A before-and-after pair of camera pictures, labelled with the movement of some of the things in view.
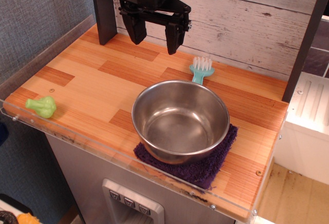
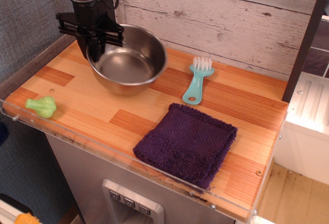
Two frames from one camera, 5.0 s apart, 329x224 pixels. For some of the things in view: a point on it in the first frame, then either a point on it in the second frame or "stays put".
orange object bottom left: (27, 218) stays put
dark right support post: (306, 42) stays put
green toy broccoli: (45, 106) stays put
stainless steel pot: (178, 122) → (129, 70)
